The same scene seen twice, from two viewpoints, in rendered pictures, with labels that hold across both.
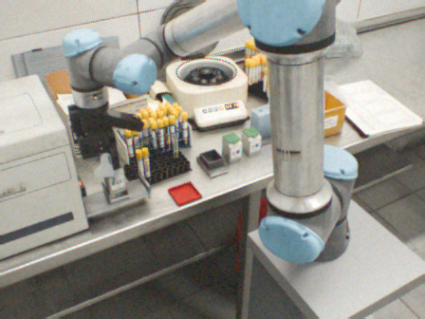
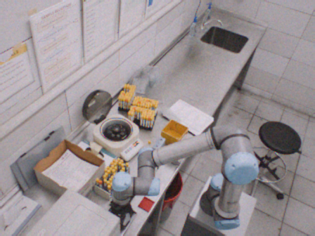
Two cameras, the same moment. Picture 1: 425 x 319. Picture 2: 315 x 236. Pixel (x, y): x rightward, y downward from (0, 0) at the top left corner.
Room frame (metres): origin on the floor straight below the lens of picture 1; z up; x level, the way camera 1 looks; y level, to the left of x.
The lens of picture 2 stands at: (0.28, 0.57, 2.35)
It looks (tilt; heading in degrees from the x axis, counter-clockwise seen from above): 45 degrees down; 323
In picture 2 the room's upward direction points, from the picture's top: 8 degrees clockwise
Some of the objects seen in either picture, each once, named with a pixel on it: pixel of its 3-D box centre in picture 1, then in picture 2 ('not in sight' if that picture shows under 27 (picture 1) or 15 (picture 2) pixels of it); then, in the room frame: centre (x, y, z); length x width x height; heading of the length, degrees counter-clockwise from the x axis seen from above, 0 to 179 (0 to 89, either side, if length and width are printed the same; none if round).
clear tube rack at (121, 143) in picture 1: (153, 138); (112, 179); (1.13, 0.18, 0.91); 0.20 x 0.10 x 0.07; 119
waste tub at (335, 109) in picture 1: (315, 114); (174, 134); (1.25, -0.32, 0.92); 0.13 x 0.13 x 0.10; 26
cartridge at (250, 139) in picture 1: (250, 140); not in sight; (1.12, -0.11, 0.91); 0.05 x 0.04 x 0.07; 29
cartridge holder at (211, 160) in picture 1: (212, 160); not in sight; (1.05, 0.00, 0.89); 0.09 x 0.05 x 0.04; 28
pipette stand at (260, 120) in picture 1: (267, 121); (158, 147); (1.20, -0.16, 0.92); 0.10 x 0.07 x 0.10; 121
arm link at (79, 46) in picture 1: (85, 60); (122, 185); (0.87, 0.26, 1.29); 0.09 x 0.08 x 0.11; 60
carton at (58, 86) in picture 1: (96, 104); (71, 172); (1.26, 0.36, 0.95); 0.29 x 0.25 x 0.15; 29
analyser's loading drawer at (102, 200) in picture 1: (107, 196); (120, 225); (0.87, 0.26, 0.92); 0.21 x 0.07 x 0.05; 119
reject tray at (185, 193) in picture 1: (184, 193); (146, 204); (0.93, 0.07, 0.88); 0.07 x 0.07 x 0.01; 29
